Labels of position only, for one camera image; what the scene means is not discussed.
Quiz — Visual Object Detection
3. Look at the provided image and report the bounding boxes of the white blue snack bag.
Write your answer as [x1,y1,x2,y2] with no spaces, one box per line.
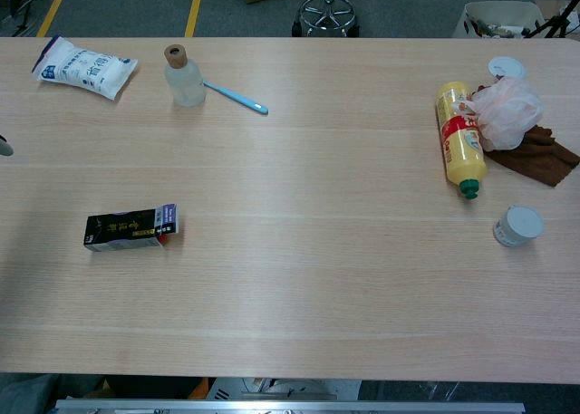
[31,34,139,101]

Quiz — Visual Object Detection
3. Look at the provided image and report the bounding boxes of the black carton red cap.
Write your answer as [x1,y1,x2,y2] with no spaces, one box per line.
[82,204,181,253]

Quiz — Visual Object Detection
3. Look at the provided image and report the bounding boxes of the light blue toothbrush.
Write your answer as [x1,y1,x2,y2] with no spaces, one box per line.
[202,80,269,116]

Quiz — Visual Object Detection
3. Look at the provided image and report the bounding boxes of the clear bottle wooden cork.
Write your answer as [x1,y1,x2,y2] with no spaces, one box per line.
[163,43,208,108]

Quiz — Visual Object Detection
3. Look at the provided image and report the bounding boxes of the white storage bin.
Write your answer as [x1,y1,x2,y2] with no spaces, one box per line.
[452,1,547,39]

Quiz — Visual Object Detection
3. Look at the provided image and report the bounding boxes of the aluminium rail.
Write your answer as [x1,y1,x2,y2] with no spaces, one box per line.
[53,399,527,414]

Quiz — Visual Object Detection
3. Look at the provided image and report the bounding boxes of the yellow bottle green cap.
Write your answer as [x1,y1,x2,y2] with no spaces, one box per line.
[435,81,489,201]

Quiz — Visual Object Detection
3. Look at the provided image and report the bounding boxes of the white round lid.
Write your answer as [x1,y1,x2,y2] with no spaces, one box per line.
[488,55,528,81]

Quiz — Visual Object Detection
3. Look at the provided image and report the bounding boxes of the black tripod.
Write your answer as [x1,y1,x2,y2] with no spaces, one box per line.
[523,0,580,39]

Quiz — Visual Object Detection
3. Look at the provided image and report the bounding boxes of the brown cloth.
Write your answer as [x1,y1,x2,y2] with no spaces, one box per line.
[484,124,580,188]

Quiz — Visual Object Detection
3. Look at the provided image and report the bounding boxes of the pink plastic bag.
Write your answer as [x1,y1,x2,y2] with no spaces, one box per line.
[466,76,546,153]

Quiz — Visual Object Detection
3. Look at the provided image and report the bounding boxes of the white lidded plastic cup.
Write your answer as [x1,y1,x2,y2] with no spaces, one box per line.
[492,205,546,249]

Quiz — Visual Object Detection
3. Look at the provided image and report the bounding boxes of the chrome stool base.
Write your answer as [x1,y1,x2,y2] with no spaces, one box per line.
[291,0,362,38]

